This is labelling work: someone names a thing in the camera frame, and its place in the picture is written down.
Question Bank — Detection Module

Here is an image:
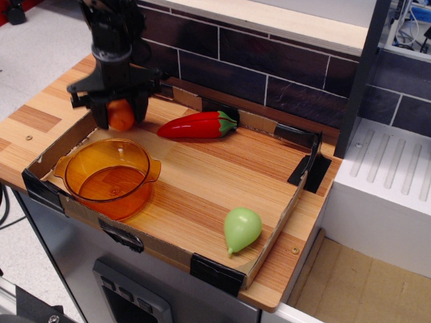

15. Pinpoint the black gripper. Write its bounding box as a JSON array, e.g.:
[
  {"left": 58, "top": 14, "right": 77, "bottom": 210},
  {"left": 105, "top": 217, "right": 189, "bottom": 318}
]
[{"left": 67, "top": 59, "right": 168, "bottom": 130}]

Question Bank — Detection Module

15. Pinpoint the orange toy carrot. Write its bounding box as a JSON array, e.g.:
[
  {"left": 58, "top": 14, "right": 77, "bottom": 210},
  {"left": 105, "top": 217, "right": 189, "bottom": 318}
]
[{"left": 107, "top": 99, "right": 135, "bottom": 131}]

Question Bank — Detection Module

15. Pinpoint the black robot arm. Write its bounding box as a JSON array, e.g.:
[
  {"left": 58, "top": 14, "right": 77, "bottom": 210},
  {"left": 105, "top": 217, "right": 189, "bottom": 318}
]
[{"left": 67, "top": 1, "right": 168, "bottom": 129}]

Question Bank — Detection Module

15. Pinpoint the transparent orange plastic pot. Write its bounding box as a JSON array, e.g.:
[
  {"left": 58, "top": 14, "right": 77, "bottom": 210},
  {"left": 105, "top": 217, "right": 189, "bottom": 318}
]
[{"left": 54, "top": 138, "right": 162, "bottom": 221}]

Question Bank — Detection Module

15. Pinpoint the cardboard fence with black tape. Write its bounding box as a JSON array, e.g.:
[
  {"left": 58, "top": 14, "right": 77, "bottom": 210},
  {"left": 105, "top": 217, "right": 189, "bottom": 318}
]
[{"left": 24, "top": 69, "right": 340, "bottom": 308}]

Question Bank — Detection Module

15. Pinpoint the red toy chili pepper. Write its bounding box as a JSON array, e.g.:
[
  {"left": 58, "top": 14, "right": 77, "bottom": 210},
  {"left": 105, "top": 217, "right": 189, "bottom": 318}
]
[{"left": 157, "top": 111, "right": 238, "bottom": 139}]

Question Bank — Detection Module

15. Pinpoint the green toy pear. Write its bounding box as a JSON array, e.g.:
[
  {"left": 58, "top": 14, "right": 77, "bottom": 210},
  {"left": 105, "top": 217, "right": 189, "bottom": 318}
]
[{"left": 224, "top": 207, "right": 262, "bottom": 255}]

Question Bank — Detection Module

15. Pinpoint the grey toy oven panel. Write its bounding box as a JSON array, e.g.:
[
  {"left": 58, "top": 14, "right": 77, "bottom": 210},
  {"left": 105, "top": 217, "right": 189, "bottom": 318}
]
[{"left": 92, "top": 260, "right": 173, "bottom": 323}]

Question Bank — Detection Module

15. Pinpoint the white toy sink drainboard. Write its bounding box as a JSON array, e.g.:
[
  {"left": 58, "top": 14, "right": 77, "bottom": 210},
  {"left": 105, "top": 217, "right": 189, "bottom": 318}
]
[{"left": 322, "top": 119, "right": 430, "bottom": 277}]

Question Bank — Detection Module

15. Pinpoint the black cable on floor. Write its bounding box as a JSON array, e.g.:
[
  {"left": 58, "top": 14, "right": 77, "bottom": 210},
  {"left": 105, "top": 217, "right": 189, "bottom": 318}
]
[{"left": 0, "top": 183, "right": 26, "bottom": 230}]

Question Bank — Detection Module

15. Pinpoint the dark grey vertical post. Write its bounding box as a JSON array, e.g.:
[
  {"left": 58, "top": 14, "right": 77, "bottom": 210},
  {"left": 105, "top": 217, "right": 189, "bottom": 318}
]
[{"left": 334, "top": 1, "right": 391, "bottom": 158}]

